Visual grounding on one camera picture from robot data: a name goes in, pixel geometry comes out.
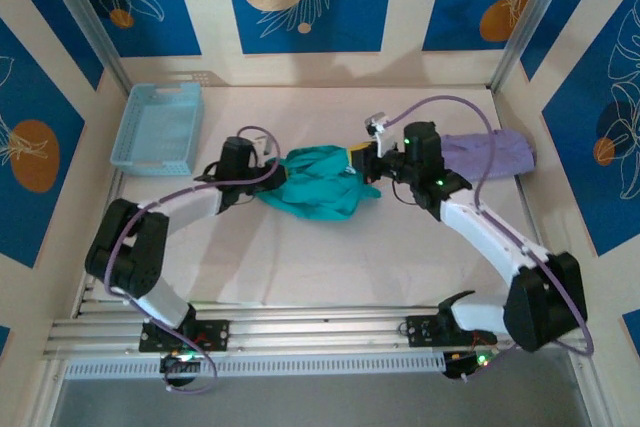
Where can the teal t-shirt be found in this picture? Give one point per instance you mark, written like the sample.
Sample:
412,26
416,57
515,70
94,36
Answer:
310,187

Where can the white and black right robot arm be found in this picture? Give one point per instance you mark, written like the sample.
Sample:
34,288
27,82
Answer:
490,232

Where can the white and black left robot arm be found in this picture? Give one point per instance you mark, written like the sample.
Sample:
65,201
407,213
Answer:
130,247

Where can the light blue perforated basket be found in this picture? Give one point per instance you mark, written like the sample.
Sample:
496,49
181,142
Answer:
160,132

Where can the folded purple cloth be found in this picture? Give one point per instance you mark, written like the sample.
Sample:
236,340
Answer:
505,152

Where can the black controller board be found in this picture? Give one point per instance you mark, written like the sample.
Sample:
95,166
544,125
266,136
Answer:
457,367
175,366

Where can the grey metal panel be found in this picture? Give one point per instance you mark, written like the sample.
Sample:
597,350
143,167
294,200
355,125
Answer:
320,407

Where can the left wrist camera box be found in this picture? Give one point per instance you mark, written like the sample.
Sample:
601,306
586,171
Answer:
262,147

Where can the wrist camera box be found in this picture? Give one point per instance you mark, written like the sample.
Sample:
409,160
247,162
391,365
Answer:
376,122
262,147

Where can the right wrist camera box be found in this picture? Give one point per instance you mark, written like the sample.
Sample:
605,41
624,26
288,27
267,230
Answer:
376,122

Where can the perforated metal bracket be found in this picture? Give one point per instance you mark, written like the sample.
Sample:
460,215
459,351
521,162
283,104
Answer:
200,78

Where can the aluminium rail frame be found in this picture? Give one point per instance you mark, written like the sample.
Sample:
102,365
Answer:
320,327

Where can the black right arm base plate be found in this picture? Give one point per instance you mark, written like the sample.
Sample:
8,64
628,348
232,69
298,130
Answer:
420,332

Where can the aluminium corner post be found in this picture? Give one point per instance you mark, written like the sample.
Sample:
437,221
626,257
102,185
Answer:
85,17
530,7

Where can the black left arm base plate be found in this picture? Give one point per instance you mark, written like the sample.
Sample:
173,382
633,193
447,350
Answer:
215,334

